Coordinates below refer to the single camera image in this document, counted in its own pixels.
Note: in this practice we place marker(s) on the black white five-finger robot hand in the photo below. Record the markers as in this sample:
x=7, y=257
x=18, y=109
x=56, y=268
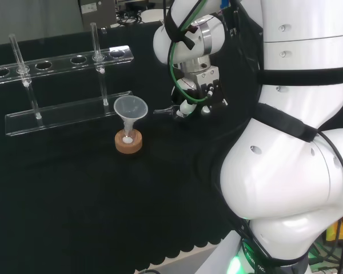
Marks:
x=210, y=85

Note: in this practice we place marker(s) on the clear glass weighing funnel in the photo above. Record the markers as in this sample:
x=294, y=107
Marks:
x=161, y=111

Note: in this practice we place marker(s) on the clear plastic funnel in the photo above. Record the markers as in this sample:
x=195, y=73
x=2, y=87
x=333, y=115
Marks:
x=130, y=108

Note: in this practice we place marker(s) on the clear acrylic funnel stand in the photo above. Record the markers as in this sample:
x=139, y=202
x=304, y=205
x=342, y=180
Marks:
x=60, y=115

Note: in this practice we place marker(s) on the grey metal cabinet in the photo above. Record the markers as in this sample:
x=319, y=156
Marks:
x=97, y=14

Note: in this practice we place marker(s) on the black table cloth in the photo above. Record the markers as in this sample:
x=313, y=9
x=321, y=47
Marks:
x=131, y=199

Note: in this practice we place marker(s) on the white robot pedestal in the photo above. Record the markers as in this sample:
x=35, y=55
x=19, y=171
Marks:
x=225, y=251

